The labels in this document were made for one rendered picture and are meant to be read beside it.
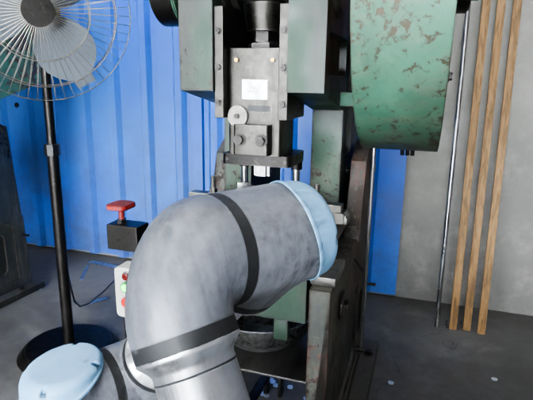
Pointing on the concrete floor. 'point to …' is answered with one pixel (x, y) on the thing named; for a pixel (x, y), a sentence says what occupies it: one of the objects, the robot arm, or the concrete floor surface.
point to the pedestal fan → (51, 32)
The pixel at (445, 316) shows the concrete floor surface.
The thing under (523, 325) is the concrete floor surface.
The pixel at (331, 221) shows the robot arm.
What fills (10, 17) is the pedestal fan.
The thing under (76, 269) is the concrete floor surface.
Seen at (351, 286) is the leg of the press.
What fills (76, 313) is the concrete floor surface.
